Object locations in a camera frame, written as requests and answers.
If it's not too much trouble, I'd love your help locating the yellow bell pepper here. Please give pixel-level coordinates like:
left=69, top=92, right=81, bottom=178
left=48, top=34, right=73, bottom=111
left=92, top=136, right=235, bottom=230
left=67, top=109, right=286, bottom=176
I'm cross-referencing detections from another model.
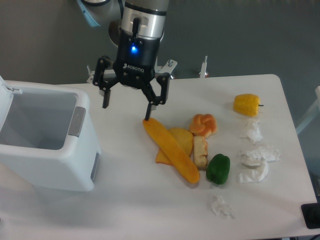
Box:
left=233, top=93, right=264, bottom=117

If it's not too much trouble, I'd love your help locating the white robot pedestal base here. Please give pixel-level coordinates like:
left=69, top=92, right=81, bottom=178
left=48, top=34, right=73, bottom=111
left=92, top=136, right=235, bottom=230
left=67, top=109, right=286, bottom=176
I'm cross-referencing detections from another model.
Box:
left=86, top=55, right=208, bottom=84

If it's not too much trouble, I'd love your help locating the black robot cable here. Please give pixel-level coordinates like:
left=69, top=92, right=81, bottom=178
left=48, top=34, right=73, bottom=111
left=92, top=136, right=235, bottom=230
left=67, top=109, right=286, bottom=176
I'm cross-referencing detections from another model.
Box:
left=131, top=17, right=142, bottom=41

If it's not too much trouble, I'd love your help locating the orange toast slice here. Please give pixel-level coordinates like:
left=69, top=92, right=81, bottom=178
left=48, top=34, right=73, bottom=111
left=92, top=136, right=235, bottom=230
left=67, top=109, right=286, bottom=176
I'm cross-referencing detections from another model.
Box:
left=155, top=127, right=193, bottom=166

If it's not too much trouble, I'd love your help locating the crumpled white tissue lower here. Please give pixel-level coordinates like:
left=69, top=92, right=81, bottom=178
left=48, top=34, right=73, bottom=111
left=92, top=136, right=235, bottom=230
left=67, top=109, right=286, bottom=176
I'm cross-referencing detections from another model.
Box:
left=238, top=161, right=269, bottom=184

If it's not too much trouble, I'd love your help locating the grilled tofu-like bread stick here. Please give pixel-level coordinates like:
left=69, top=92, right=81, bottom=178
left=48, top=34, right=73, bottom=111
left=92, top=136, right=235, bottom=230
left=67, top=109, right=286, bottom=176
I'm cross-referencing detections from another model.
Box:
left=193, top=136, right=208, bottom=169

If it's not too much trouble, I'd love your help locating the small crumpled tissue front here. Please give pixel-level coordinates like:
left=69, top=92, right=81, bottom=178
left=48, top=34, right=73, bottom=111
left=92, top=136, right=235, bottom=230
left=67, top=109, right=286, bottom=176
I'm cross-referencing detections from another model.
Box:
left=209, top=195, right=235, bottom=218

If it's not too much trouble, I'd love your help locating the long orange baguette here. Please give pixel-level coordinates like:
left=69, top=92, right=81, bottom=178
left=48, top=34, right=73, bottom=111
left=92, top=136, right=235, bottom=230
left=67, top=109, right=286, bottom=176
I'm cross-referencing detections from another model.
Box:
left=142, top=117, right=200, bottom=184

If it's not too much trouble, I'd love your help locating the crumpled white tissue top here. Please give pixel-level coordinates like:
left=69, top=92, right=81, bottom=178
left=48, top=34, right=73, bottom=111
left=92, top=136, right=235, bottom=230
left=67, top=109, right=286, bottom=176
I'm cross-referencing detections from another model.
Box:
left=239, top=119, right=263, bottom=145

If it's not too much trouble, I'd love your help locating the green bell pepper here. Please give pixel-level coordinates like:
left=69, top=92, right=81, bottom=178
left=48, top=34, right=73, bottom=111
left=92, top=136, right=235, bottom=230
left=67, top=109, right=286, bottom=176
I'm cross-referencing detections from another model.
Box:
left=206, top=153, right=231, bottom=185

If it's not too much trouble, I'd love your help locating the crumpled white tissue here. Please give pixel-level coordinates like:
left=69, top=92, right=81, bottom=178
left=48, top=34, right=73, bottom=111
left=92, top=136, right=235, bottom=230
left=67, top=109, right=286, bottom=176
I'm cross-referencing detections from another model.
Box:
left=238, top=161, right=269, bottom=184
left=239, top=119, right=263, bottom=145
left=239, top=145, right=281, bottom=168

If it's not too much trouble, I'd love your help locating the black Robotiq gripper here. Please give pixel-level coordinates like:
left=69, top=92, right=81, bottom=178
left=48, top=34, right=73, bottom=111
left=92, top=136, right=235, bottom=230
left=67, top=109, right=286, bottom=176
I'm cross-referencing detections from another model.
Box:
left=92, top=30, right=171, bottom=120

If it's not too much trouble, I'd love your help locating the black device at edge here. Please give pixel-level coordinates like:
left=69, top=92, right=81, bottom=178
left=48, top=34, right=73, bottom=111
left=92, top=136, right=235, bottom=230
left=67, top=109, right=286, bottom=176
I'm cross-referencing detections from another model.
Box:
left=301, top=203, right=320, bottom=229

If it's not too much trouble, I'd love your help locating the knotted orange bread roll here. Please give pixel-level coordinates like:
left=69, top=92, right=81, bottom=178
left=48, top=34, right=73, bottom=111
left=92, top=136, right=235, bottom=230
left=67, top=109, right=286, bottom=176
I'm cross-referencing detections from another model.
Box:
left=189, top=114, right=218, bottom=138

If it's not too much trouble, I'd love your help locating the crumpled white tissue middle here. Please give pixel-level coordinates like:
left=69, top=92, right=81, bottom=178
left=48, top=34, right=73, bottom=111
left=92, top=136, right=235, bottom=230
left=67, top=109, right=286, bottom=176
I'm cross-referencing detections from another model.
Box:
left=239, top=145, right=281, bottom=168

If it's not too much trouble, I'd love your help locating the white push-button trash can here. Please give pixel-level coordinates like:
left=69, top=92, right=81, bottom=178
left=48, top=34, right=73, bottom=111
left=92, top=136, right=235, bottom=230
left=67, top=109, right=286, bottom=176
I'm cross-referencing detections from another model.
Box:
left=0, top=80, right=101, bottom=192

